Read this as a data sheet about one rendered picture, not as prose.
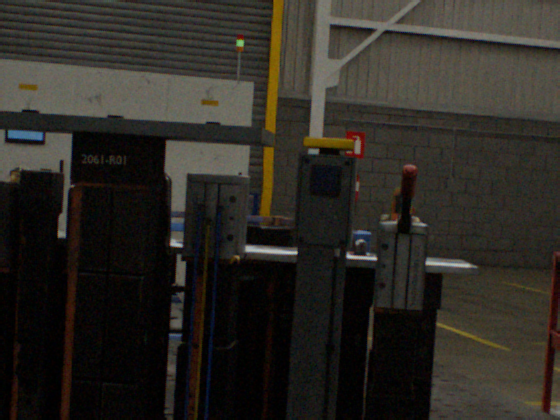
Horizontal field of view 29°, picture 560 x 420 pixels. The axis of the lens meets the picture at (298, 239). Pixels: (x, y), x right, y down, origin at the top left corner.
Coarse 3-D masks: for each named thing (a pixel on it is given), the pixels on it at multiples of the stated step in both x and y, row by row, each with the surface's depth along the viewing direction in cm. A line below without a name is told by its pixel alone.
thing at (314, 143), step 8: (304, 144) 128; (312, 144) 128; (320, 144) 128; (328, 144) 128; (336, 144) 128; (344, 144) 128; (352, 144) 128; (320, 152) 130; (328, 152) 130; (336, 152) 130
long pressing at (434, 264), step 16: (64, 240) 159; (176, 240) 171; (256, 256) 157; (272, 256) 157; (288, 256) 156; (352, 256) 156; (368, 256) 157; (432, 272) 155; (448, 272) 155; (464, 272) 155
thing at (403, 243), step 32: (384, 224) 144; (416, 224) 144; (384, 256) 144; (416, 256) 144; (384, 288) 144; (416, 288) 144; (384, 320) 145; (416, 320) 145; (384, 352) 145; (384, 384) 146; (384, 416) 145
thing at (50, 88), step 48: (240, 48) 1000; (0, 96) 924; (48, 96) 935; (96, 96) 946; (144, 96) 957; (192, 96) 968; (240, 96) 980; (0, 144) 927; (48, 144) 938; (192, 144) 971
